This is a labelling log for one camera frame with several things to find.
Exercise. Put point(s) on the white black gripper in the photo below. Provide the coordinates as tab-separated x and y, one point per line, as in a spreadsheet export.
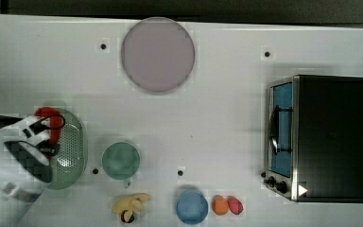
32	130

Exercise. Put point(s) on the red ketchup bottle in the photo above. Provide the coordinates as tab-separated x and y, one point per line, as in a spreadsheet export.
55	122

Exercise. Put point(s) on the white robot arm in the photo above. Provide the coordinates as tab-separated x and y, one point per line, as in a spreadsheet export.
25	172

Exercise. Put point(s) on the green oval strainer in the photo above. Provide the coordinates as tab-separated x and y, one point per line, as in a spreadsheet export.
70	162

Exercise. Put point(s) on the green mug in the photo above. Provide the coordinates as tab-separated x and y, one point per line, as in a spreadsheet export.
121	161

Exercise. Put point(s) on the toy banana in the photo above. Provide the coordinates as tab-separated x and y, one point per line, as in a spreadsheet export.
127	207

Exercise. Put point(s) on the lilac round plate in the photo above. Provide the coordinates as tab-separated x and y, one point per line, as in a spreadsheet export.
158	54

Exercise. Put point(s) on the blue bowl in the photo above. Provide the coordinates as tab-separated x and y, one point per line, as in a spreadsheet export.
191	207

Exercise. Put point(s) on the orange toy fruit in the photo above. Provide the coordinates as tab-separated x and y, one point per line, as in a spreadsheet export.
220	205

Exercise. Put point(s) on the red toy strawberry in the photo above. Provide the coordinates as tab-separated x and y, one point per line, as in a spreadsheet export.
235	205

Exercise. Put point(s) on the black toaster oven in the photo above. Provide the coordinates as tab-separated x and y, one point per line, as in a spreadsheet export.
315	139

